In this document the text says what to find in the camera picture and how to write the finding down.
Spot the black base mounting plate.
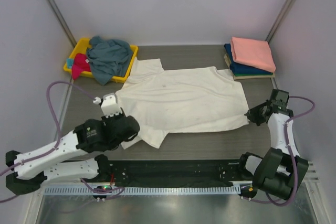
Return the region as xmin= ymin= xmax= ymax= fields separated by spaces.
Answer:
xmin=110 ymin=159 xmax=252 ymax=188

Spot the grey blue t shirt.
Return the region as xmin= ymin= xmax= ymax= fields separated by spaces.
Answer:
xmin=86 ymin=36 xmax=133 ymax=85

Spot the cream white t shirt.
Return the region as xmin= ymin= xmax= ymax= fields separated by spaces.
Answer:
xmin=116 ymin=59 xmax=249 ymax=149

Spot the folded pink t shirt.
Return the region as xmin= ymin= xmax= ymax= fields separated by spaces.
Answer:
xmin=230 ymin=37 xmax=276 ymax=73

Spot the light blue cloth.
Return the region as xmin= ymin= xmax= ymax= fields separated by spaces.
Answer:
xmin=66 ymin=58 xmax=74 ymax=69

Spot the aluminium corner post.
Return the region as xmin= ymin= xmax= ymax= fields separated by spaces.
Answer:
xmin=46 ymin=0 xmax=77 ymax=47
xmin=266 ymin=0 xmax=296 ymax=43

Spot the yellow plastic bin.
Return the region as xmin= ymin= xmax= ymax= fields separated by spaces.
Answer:
xmin=62 ymin=37 xmax=139 ymax=83

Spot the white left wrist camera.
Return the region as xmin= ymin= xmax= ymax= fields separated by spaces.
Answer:
xmin=93 ymin=93 xmax=123 ymax=118

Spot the magenta red t shirt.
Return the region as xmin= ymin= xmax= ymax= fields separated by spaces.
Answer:
xmin=71 ymin=54 xmax=91 ymax=80

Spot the folded navy blue t shirt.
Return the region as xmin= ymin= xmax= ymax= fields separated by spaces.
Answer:
xmin=224 ymin=44 xmax=271 ymax=74

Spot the aluminium frame rail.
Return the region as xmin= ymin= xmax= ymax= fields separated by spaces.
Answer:
xmin=31 ymin=161 xmax=320 ymax=185

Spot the white slotted cable duct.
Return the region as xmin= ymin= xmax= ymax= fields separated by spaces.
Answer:
xmin=44 ymin=185 xmax=240 ymax=196

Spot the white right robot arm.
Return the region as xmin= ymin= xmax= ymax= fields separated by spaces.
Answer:
xmin=236 ymin=89 xmax=309 ymax=207

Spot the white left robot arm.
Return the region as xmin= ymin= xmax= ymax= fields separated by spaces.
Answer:
xmin=5 ymin=114 xmax=140 ymax=196

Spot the left aluminium corner post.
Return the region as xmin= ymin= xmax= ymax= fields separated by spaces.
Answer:
xmin=46 ymin=0 xmax=77 ymax=47

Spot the right aluminium corner post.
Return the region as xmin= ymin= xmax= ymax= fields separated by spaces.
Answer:
xmin=266 ymin=0 xmax=296 ymax=43

